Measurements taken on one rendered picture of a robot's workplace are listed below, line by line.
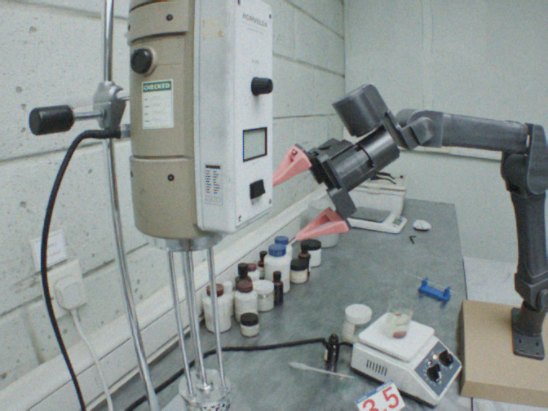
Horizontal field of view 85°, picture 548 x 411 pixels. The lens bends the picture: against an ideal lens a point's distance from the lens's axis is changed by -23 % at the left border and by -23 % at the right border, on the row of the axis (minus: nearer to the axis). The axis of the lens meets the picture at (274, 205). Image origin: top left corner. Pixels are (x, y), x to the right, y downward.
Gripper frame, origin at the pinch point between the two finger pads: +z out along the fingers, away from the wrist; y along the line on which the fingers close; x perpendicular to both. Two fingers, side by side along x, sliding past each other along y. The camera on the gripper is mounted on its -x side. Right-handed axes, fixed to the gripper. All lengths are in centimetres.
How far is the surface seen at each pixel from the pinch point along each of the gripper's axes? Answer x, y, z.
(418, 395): 15.5, -38.4, -2.1
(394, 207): -93, -71, -44
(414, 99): -126, -44, -93
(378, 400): 14.7, -33.6, 4.3
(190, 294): 17.7, 5.9, 13.2
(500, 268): -27, -76, -52
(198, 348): 18.3, -0.3, 17.0
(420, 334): 5.6, -35.5, -8.9
